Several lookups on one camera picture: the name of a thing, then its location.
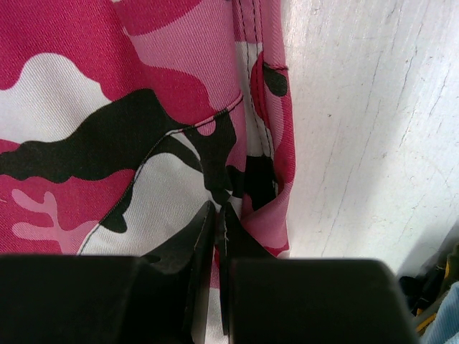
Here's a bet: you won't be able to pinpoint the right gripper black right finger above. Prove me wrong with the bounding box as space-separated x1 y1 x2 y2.
218 204 418 343

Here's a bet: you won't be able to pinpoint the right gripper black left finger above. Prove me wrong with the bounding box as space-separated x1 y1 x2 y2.
1 202 216 343

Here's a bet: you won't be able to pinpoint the pink camouflage trousers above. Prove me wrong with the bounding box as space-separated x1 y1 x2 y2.
1 1 295 342

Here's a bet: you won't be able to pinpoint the olive folded trousers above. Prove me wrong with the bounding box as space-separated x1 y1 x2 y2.
399 243 458 336

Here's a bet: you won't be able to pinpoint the newspaper print folded trousers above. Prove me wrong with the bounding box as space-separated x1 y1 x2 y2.
421 283 458 344

